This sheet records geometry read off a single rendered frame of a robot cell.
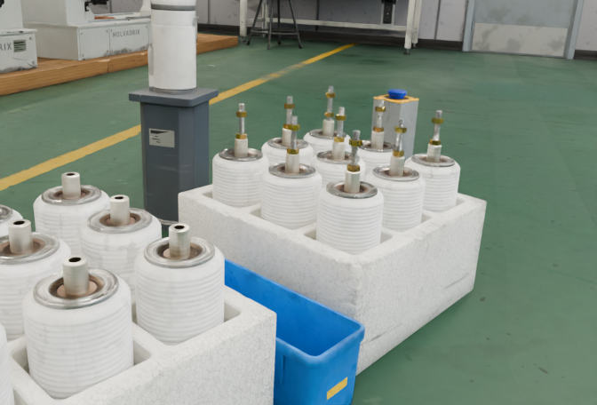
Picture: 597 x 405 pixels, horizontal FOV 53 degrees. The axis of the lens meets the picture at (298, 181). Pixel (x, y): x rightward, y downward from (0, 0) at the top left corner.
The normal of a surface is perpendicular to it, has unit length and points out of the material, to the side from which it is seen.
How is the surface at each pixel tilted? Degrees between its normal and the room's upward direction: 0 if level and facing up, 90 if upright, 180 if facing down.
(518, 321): 0
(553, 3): 90
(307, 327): 88
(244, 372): 90
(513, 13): 90
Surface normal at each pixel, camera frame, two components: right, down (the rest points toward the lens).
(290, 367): -0.66, 0.24
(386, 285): 0.75, 0.24
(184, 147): 0.46, 0.25
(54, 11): -0.28, 0.29
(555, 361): 0.04, -0.95
